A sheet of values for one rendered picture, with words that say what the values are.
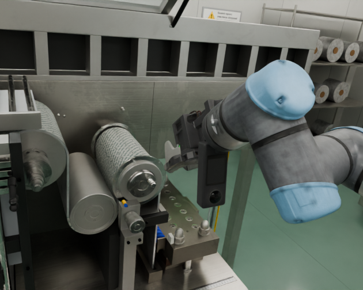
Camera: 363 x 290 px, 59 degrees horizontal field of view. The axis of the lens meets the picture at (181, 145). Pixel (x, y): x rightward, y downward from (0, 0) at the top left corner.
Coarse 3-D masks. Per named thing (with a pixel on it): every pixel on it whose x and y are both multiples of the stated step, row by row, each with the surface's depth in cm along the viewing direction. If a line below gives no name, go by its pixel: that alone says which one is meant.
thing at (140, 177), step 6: (138, 174) 81; (144, 174) 82; (150, 174) 83; (132, 180) 81; (138, 180) 82; (144, 180) 83; (132, 186) 82; (138, 186) 83; (144, 186) 83; (150, 186) 84; (132, 192) 82; (138, 192) 83; (144, 192) 84; (150, 192) 85
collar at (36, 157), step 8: (24, 152) 68; (32, 152) 67; (40, 152) 69; (24, 160) 65; (32, 160) 65; (40, 160) 65; (48, 160) 69; (24, 168) 64; (40, 168) 66; (48, 168) 66; (48, 176) 67
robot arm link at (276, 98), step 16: (272, 64) 38; (288, 64) 38; (256, 80) 38; (272, 80) 36; (288, 80) 37; (304, 80) 38; (240, 96) 41; (256, 96) 38; (272, 96) 36; (288, 96) 36; (304, 96) 38; (224, 112) 44; (240, 112) 41; (256, 112) 39; (272, 112) 37; (288, 112) 37; (304, 112) 37; (224, 128) 45; (240, 128) 43; (256, 128) 40; (272, 128) 38
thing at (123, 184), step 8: (128, 168) 81; (136, 168) 81; (144, 168) 82; (152, 168) 83; (128, 176) 81; (160, 176) 86; (120, 184) 81; (160, 184) 87; (120, 192) 83; (128, 192) 83; (152, 192) 86; (144, 200) 86
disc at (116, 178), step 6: (138, 156) 81; (144, 156) 82; (150, 156) 83; (126, 162) 80; (132, 162) 81; (150, 162) 84; (156, 162) 84; (120, 168) 80; (126, 168) 81; (162, 168) 86; (120, 174) 81; (162, 174) 87; (114, 180) 81; (162, 180) 88; (114, 186) 82; (162, 186) 88; (114, 192) 82; (120, 198) 84; (150, 198) 88
